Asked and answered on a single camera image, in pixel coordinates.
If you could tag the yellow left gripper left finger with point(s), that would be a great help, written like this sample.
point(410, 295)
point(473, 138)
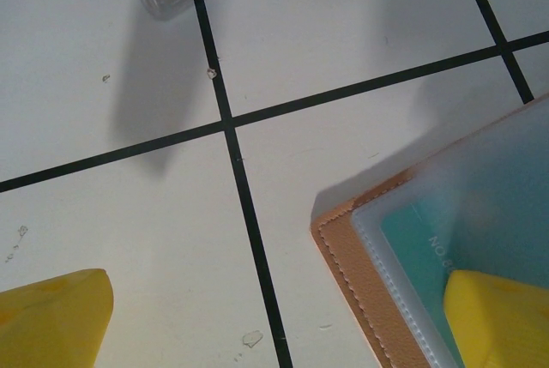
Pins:
point(51, 325)

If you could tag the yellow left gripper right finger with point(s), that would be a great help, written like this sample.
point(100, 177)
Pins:
point(502, 325)

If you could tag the teal card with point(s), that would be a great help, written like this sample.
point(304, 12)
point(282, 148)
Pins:
point(412, 239)

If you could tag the tan leather card holder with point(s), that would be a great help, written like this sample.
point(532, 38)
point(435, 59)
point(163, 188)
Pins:
point(343, 256)

